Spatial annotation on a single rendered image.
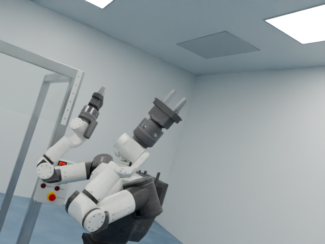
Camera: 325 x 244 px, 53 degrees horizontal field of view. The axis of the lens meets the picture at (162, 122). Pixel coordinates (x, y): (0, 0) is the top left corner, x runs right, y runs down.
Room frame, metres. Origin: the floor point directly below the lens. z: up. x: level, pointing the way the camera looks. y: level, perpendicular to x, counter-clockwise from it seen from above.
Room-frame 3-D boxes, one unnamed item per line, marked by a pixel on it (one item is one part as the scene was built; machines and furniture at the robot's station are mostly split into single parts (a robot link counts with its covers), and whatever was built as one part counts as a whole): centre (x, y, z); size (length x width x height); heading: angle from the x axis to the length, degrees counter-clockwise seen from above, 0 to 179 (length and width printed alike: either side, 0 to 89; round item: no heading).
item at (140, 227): (1.50, 0.07, 1.15); 0.34 x 0.30 x 0.36; 32
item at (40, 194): (1.94, 0.50, 1.05); 0.17 x 0.06 x 0.26; 119
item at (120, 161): (1.47, 0.12, 1.35); 0.10 x 0.07 x 0.09; 32
